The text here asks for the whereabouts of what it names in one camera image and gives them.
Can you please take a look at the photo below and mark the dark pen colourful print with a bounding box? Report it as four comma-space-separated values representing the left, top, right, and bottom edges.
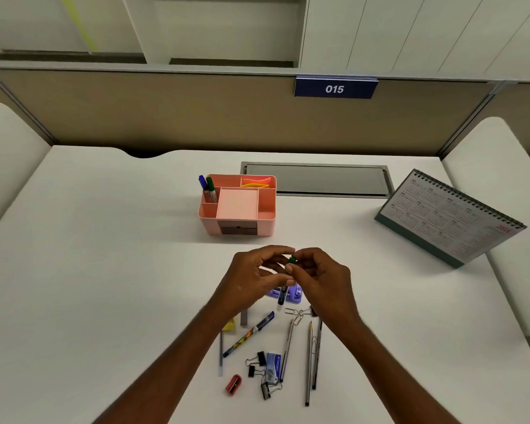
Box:
222, 311, 276, 359

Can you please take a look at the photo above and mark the white open shelf unit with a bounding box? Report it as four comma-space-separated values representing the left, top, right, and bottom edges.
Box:
0, 0, 310, 69

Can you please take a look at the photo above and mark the blue number sign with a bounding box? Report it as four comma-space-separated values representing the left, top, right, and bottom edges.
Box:
294, 76, 379, 100

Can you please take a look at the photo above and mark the pink desk organizer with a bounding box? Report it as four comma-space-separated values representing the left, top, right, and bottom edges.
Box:
197, 173, 277, 237

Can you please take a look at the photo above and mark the white panelled cabinet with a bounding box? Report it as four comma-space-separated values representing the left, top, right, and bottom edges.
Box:
298, 0, 530, 82

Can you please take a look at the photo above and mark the beige partition panel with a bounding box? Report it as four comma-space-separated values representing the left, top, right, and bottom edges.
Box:
0, 68, 495, 157
0, 79, 56, 146
439, 81, 530, 171

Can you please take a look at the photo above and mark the blue staple box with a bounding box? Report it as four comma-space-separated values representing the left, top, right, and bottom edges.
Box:
264, 353, 283, 386

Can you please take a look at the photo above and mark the person's right hand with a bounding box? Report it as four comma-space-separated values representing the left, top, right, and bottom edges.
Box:
284, 247, 364, 339

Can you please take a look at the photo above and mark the person's left hand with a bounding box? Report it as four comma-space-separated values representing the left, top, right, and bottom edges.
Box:
210, 245, 297, 325

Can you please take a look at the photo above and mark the person's right forearm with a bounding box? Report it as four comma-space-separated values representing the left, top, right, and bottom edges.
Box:
333, 320, 462, 424

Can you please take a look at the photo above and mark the white side divider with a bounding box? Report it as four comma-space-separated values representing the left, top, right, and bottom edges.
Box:
0, 101, 53, 243
441, 117, 530, 339

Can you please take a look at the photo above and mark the black pencil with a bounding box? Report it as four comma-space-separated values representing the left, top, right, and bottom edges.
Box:
312, 317, 323, 390

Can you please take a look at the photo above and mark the grey cable tray cover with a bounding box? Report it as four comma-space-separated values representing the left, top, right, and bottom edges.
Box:
240, 161, 395, 199

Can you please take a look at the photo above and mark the person's left forearm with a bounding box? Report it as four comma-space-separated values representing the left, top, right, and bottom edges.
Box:
92, 304, 239, 424

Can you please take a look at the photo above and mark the purple hole punch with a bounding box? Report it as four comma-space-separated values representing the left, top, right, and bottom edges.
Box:
266, 284, 303, 304

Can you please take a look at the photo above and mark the green spiral desk calendar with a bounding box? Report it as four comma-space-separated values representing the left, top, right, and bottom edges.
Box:
374, 168, 528, 269

